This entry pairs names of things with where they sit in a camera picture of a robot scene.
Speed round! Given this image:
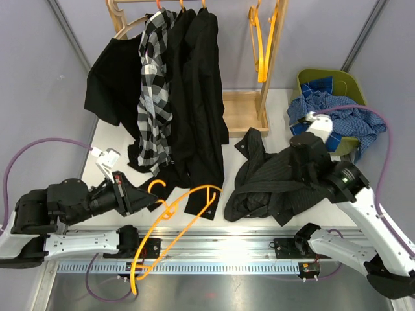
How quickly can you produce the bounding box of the purple cable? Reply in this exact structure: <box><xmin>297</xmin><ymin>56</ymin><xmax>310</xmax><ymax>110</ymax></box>
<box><xmin>0</xmin><ymin>137</ymin><xmax>97</xmax><ymax>233</ymax></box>
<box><xmin>317</xmin><ymin>104</ymin><xmax>415</xmax><ymax>257</ymax></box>

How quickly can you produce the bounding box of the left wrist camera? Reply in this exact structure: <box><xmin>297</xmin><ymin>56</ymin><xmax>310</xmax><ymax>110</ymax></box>
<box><xmin>90</xmin><ymin>147</ymin><xmax>121</xmax><ymax>183</ymax></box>

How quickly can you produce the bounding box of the green plastic basket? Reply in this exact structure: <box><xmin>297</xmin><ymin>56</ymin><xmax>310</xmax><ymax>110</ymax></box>
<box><xmin>290</xmin><ymin>67</ymin><xmax>370</xmax><ymax>157</ymax></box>

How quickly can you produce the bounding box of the yellow hanger of checked shirt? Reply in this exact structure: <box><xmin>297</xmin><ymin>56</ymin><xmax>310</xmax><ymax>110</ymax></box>
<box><xmin>248</xmin><ymin>0</ymin><xmax>264</xmax><ymax>82</ymax></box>

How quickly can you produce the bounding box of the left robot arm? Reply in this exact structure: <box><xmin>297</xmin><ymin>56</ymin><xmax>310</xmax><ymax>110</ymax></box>
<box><xmin>1</xmin><ymin>171</ymin><xmax>158</xmax><ymax>269</ymax></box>

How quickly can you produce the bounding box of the wooden clothes rack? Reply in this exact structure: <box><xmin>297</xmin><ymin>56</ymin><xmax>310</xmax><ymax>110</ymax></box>
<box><xmin>106</xmin><ymin>1</ymin><xmax>288</xmax><ymax>139</ymax></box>

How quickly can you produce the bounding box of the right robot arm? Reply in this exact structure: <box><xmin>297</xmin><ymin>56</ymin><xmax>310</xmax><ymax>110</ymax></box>
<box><xmin>290</xmin><ymin>132</ymin><xmax>414</xmax><ymax>299</ymax></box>

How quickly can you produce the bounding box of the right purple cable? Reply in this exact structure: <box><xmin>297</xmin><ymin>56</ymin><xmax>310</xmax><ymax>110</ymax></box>
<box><xmin>317</xmin><ymin>104</ymin><xmax>415</xmax><ymax>257</ymax></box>

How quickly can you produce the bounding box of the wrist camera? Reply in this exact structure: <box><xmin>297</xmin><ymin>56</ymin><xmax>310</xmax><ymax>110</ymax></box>
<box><xmin>90</xmin><ymin>147</ymin><xmax>121</xmax><ymax>183</ymax></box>
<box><xmin>305</xmin><ymin>111</ymin><xmax>333</xmax><ymax>143</ymax></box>

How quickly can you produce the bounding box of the black t-shirt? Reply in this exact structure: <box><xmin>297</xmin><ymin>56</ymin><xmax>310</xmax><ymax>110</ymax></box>
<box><xmin>84</xmin><ymin>36</ymin><xmax>147</xmax><ymax>140</ymax></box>

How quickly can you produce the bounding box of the wooden curved hanger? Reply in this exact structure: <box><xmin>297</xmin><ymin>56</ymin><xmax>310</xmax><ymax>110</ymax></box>
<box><xmin>113</xmin><ymin>16</ymin><xmax>148</xmax><ymax>40</ymax></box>

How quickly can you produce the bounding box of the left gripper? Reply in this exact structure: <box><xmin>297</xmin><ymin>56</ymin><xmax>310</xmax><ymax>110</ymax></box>
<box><xmin>66</xmin><ymin>171</ymin><xmax>160</xmax><ymax>227</ymax></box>

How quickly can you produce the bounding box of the aluminium mounting rail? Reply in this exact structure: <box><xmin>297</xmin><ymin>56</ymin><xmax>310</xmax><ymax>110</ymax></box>
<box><xmin>46</xmin><ymin>227</ymin><xmax>370</xmax><ymax>277</ymax></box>

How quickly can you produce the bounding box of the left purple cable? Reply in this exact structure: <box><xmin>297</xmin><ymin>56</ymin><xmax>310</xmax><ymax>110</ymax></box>
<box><xmin>0</xmin><ymin>137</ymin><xmax>97</xmax><ymax>233</ymax></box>

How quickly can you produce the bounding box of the black long sleeve shirt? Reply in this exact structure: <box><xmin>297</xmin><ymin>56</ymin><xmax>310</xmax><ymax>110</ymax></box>
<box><xmin>126</xmin><ymin>7</ymin><xmax>230</xmax><ymax>220</ymax></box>

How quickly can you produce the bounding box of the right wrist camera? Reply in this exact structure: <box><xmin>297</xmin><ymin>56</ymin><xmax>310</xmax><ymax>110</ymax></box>
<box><xmin>305</xmin><ymin>111</ymin><xmax>333</xmax><ymax>143</ymax></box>

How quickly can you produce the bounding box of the black white plaid shirt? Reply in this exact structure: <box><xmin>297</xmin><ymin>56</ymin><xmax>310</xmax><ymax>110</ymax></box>
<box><xmin>137</xmin><ymin>8</ymin><xmax>176</xmax><ymax>175</ymax></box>

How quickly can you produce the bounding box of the dark blue plaid shirt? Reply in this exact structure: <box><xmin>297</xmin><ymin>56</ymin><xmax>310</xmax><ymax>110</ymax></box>
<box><xmin>287</xmin><ymin>76</ymin><xmax>343</xmax><ymax>135</ymax></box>

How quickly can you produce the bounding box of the light blue checked shirt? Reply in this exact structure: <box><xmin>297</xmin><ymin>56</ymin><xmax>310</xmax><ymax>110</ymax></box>
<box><xmin>286</xmin><ymin>89</ymin><xmax>388</xmax><ymax>164</ymax></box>

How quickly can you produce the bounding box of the yellow hanger of blue shirt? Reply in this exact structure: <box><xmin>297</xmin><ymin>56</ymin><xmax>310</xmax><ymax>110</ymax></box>
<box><xmin>262</xmin><ymin>1</ymin><xmax>279</xmax><ymax>82</ymax></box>

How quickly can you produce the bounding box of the dark pinstripe shirt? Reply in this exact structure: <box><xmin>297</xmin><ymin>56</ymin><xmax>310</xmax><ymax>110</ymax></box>
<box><xmin>224</xmin><ymin>128</ymin><xmax>324</xmax><ymax>226</ymax></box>

